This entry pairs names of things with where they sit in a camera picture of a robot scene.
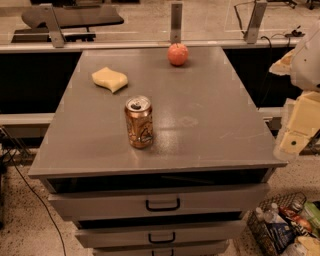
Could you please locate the red apple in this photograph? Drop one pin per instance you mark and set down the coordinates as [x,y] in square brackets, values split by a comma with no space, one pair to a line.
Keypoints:
[177,54]

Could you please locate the middle metal bracket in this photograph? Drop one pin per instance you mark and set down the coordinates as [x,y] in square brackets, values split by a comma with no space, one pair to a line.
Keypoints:
[176,22]

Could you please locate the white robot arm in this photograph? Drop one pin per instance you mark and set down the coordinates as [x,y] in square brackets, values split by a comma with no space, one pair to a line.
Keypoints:
[302,63]

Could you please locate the grey drawer cabinet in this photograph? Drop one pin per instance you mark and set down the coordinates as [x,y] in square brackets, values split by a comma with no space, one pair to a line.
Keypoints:
[206,132]

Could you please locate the grey drawer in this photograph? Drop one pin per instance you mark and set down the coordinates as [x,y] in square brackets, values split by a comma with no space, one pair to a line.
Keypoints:
[159,234]
[139,203]
[192,249]

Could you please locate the wire basket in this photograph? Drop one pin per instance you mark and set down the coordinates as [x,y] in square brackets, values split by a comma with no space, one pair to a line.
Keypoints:
[259,229]

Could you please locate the yellow packet in basket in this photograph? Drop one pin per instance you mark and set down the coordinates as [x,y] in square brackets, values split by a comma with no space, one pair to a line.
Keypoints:
[311,246]

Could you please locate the middle grey drawer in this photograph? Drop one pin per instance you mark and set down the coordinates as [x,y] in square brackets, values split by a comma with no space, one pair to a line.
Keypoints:
[159,234]

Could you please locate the clear water bottle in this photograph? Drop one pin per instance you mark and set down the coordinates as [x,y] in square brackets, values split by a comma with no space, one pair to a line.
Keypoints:
[259,214]
[271,215]

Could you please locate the right metal bracket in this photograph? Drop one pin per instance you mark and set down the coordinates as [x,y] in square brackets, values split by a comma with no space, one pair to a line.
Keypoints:
[251,35]

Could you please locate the bottom grey drawer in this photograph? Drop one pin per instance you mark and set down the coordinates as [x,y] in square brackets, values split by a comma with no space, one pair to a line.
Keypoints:
[192,249]

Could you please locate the blue snack bag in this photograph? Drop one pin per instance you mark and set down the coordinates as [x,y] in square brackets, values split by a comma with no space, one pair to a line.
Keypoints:
[282,235]

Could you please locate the green snack bag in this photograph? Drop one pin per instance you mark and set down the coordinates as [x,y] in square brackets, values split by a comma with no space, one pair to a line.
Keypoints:
[312,214]

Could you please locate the orange soda can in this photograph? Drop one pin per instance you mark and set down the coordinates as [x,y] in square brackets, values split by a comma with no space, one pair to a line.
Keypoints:
[138,115]

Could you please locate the left metal bracket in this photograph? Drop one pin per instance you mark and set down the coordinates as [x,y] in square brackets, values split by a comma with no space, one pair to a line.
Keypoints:
[49,17]

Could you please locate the yellow sponge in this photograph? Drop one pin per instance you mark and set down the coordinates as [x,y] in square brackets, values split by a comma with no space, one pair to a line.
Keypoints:
[110,79]

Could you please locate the metal bracket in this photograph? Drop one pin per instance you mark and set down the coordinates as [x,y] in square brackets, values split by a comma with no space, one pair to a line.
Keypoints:
[49,17]
[251,35]
[176,22]

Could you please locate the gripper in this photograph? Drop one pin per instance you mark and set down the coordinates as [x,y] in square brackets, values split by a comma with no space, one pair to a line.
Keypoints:
[308,68]

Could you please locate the top grey drawer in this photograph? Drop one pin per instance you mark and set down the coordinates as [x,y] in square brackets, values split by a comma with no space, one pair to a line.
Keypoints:
[139,203]

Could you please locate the red snack bag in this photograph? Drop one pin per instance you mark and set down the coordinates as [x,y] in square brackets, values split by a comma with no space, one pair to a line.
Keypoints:
[292,215]

